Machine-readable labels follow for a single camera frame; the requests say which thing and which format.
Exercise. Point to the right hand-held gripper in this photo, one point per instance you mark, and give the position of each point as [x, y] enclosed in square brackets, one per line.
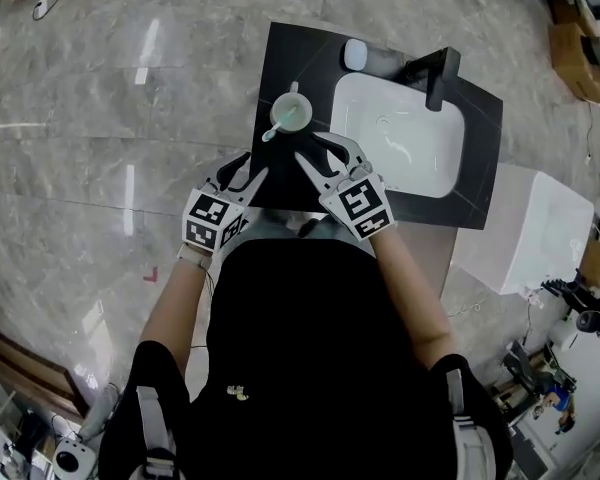
[360, 203]

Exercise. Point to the white sink basin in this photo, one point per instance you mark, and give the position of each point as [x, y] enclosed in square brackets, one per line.
[405, 138]

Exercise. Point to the white wristband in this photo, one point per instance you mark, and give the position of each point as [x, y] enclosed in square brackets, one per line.
[195, 257]

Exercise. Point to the small white power strip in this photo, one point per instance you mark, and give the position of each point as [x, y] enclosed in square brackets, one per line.
[40, 7]

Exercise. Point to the small cardboard box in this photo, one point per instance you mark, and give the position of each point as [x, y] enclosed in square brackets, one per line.
[597, 265]

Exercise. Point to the person's black shirt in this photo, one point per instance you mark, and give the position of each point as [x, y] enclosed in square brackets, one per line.
[305, 358]

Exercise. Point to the wooden board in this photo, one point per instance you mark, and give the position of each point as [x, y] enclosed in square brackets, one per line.
[35, 373]

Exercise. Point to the white round-lens device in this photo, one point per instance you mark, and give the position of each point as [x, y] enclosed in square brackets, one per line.
[72, 460]

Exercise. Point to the black vanity top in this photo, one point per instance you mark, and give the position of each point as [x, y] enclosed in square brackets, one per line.
[290, 53]

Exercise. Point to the black faucet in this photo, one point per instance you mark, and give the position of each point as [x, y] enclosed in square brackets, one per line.
[437, 78]

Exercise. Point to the person's left forearm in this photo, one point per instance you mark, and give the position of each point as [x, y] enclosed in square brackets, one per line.
[175, 313]

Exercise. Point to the person's grey jeans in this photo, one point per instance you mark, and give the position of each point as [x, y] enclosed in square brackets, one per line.
[270, 228]

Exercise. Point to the white bathtub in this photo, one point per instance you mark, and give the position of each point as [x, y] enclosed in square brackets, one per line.
[530, 228]

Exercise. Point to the large cardboard box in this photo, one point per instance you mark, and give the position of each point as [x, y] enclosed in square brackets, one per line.
[577, 58]

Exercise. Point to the teal toothbrush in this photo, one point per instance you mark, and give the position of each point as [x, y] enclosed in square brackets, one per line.
[270, 133]

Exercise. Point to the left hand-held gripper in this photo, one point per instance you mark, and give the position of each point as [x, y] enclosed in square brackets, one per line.
[207, 215]

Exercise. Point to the white cup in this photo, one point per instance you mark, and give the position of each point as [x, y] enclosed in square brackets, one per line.
[300, 113]

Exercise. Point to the person's right forearm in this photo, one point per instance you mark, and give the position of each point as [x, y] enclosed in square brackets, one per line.
[415, 298]

